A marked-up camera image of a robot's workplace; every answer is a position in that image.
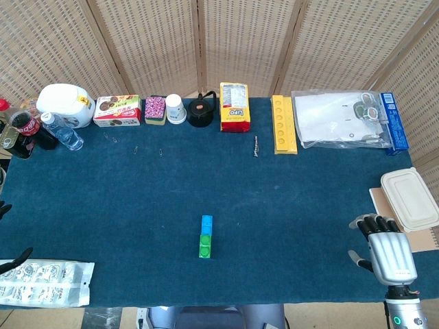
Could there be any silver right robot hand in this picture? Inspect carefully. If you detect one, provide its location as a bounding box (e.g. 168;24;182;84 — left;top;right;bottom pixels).
348;214;418;286

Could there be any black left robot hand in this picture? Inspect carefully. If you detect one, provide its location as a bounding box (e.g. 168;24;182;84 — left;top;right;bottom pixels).
0;201;34;275

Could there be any green toy brick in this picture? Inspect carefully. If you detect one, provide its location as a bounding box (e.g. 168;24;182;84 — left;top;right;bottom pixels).
198;233;213;259

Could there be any blue toy brick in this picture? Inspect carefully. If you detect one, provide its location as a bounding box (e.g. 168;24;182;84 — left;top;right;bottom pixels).
200;215;214;237

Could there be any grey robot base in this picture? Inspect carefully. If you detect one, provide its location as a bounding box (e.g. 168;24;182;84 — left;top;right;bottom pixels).
137;304;287;329

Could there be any white printed plastic pouch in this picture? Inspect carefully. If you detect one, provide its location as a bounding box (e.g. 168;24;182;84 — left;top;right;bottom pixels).
0;258;95;308

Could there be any beige lidded food container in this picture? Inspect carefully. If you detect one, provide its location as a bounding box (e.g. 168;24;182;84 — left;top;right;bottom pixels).
380;167;439;233

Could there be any blue cardboard box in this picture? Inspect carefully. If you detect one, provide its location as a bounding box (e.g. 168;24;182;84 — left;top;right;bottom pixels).
379;91;410;157

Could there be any cola bottle red label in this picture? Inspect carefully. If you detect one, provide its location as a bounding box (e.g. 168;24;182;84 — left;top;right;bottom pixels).
10;111;59;151

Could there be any clear plastic water bottle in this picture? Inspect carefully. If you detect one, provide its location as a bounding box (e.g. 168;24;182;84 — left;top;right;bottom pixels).
40;112;84;151

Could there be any clear plastic bag with paper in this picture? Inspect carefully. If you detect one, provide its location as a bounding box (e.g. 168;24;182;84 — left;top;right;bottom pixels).
291;89;392;149

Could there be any orange snack packet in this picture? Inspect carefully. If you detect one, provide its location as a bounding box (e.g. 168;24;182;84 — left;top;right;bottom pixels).
19;97;40;116

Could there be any white plastic jug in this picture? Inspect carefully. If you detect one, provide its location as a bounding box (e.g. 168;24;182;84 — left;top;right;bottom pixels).
36;83;96;129

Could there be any yellow block with round holes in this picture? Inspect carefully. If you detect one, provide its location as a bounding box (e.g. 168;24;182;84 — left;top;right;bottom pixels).
271;95;298;156

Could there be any cookie box red white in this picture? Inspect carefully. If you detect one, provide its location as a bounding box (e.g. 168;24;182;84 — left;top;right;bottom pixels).
93;95;142;128

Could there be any dark blue table mat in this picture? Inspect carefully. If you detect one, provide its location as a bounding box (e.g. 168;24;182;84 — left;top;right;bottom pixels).
0;97;439;308

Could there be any sponge with purple pattern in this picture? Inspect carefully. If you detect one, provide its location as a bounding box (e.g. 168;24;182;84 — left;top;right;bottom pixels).
143;95;167;125

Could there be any white paper cup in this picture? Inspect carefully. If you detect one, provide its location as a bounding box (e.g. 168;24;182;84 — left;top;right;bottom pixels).
165;93;187;125

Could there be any black teapot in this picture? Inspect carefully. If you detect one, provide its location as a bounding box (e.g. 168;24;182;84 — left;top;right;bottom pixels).
187;90;217;129

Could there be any woven folding screen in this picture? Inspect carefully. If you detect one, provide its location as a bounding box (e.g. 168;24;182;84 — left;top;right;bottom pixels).
0;0;439;206

